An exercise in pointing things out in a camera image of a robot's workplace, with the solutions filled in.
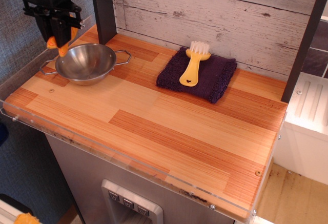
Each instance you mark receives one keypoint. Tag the dark right upright post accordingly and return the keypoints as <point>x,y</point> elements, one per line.
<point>308,36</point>

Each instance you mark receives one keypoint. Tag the orange object bottom left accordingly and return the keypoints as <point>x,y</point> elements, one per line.
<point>26,218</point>

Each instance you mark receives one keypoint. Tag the yellow scrub brush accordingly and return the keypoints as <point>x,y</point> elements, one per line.
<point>198,51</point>

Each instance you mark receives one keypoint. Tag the dark left upright post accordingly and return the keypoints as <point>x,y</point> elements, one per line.
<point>105,20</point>

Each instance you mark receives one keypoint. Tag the white toy sink unit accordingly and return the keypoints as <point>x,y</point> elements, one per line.
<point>302,143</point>

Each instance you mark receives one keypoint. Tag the dark upright post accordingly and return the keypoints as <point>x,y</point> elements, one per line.
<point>105,20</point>
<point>308,36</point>

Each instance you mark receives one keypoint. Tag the grey toy fridge cabinet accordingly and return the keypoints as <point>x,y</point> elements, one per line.
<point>84,173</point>

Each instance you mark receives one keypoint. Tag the purple folded towel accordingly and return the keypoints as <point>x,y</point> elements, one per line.
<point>214,76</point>

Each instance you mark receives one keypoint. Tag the steel two-handled pan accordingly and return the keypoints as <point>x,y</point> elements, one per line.
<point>86,64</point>

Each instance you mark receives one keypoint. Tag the clear acrylic edge guard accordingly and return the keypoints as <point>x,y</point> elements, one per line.
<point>216,155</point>

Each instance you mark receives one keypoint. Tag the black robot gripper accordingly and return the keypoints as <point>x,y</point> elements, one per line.
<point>60,29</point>

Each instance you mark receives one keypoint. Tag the silver dispenser button panel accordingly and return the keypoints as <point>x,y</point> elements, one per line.
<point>125,206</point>

